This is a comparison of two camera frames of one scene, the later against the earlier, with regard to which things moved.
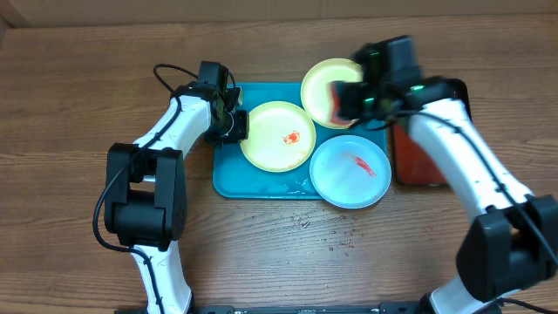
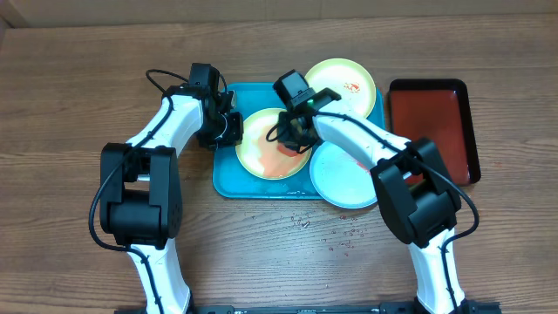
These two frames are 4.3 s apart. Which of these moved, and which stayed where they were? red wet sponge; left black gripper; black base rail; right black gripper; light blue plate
Moved: right black gripper; red wet sponge
Stayed: black base rail; left black gripper; light blue plate
